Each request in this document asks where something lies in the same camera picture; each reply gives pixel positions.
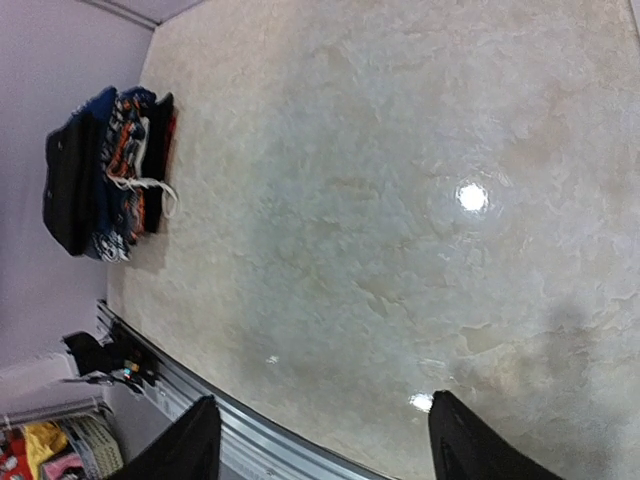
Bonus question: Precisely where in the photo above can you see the navy blue t-shirt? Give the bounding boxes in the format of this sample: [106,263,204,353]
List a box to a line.
[70,86,156,263]

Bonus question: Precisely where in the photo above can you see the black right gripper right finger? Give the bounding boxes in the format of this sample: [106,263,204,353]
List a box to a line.
[428,390,558,480]

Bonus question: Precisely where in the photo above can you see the colourful clothes in background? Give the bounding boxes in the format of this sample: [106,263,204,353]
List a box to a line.
[1,398,125,479]

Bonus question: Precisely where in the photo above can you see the aluminium front rail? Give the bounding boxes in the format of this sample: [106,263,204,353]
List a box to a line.
[97,300,383,479]

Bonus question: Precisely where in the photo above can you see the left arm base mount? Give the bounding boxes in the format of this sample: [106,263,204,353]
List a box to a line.
[62,332,158,393]

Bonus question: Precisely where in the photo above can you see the white drawstring cord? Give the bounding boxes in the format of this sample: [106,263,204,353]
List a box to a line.
[107,172,180,219]

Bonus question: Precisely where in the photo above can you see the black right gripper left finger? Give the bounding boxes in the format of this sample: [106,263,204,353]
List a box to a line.
[109,396,221,480]

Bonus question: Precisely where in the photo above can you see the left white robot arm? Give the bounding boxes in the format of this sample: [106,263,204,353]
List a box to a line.
[1,352,104,417]

